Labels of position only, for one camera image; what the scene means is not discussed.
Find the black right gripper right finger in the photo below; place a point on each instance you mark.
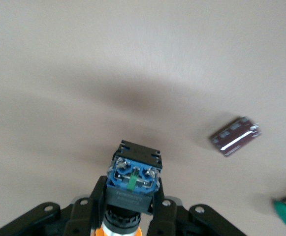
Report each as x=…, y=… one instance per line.
x=167, y=221

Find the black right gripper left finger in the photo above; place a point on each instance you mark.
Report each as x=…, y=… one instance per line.
x=83, y=216

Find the yellow push button switch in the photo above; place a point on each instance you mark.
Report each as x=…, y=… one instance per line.
x=133, y=182

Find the maroon cylindrical capacitor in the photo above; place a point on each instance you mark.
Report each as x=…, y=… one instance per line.
x=235, y=137

